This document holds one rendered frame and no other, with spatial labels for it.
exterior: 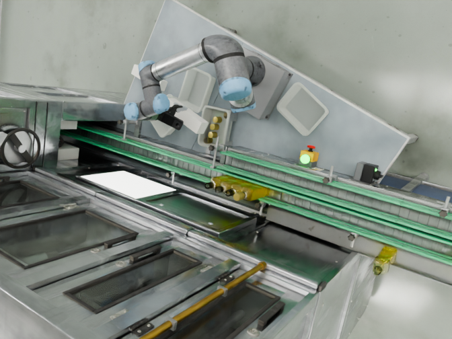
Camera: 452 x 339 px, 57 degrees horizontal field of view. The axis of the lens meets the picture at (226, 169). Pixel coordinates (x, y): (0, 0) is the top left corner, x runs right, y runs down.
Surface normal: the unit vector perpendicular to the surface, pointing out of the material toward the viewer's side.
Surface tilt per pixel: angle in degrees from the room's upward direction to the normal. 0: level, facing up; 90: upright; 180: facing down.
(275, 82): 1
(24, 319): 0
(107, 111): 90
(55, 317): 90
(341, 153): 0
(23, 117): 90
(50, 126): 90
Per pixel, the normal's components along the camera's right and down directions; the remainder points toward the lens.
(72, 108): 0.83, 0.25
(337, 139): -0.52, 0.09
